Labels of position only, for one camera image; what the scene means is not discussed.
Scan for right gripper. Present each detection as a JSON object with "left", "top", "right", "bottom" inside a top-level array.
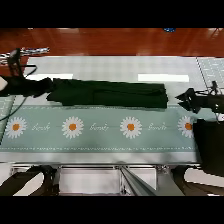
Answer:
[{"left": 175, "top": 87, "right": 211, "bottom": 115}]

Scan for dark green shirt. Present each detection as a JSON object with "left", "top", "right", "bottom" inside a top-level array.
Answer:
[{"left": 46, "top": 77, "right": 169, "bottom": 110}]

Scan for silver frame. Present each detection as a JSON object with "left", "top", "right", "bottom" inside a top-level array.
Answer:
[{"left": 9, "top": 162, "right": 203, "bottom": 197}]

